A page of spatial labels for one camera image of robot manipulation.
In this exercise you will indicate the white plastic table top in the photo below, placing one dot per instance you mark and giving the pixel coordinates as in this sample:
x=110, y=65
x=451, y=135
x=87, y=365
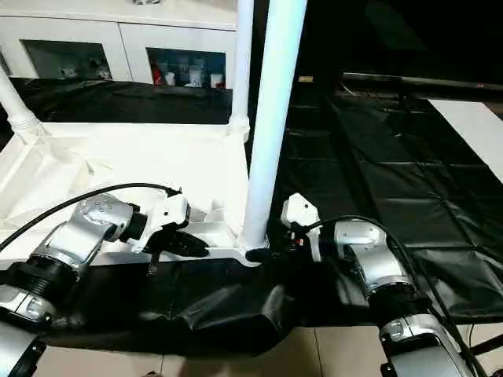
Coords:
x=137, y=149

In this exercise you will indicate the white plastic table leg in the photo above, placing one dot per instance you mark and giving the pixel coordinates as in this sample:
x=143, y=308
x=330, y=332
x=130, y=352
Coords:
x=279, y=78
x=241, y=59
x=17, y=110

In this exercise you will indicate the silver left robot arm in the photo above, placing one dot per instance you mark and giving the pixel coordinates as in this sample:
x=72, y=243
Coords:
x=86, y=231

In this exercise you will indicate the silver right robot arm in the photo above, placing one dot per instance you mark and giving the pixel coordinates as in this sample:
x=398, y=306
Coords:
x=373, y=259

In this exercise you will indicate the black mat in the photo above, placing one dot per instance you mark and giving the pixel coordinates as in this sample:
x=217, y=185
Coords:
x=373, y=176

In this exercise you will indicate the small yellow label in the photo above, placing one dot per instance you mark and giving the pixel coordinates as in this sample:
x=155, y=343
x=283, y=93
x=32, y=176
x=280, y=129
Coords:
x=305, y=79

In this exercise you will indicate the small white cup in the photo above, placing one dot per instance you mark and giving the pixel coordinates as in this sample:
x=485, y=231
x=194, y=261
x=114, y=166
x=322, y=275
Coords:
x=169, y=78

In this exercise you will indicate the red bottle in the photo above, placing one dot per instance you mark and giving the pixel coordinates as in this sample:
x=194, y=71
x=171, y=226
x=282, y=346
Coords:
x=157, y=75

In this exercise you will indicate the white candle cup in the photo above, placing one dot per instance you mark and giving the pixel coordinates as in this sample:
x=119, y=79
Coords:
x=216, y=81

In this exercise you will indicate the white printed jar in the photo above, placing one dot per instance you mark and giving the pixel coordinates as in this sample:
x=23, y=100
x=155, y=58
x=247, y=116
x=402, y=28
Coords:
x=196, y=74

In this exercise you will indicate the small white figurine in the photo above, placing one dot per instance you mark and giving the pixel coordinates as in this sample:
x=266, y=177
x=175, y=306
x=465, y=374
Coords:
x=67, y=73

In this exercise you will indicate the dark tall cabinet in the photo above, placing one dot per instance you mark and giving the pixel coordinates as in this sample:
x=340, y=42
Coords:
x=322, y=39

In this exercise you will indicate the white flat board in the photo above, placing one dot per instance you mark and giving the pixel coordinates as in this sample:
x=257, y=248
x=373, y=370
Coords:
x=471, y=125

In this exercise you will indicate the black metal stand bar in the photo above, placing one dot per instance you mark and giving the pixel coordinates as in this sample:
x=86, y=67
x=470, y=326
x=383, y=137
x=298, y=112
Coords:
x=485, y=343

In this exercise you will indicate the white sideboard cabinet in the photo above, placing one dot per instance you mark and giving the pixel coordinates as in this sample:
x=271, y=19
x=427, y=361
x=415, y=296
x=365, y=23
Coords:
x=118, y=23

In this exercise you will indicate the grey patterned object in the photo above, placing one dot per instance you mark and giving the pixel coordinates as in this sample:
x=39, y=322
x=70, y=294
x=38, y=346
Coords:
x=141, y=2

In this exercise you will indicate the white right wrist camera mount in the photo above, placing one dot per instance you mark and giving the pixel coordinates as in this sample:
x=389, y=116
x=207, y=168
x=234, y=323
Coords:
x=300, y=210

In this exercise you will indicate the black metal rail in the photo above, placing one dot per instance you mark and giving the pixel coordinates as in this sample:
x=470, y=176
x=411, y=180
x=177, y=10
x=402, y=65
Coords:
x=432, y=82

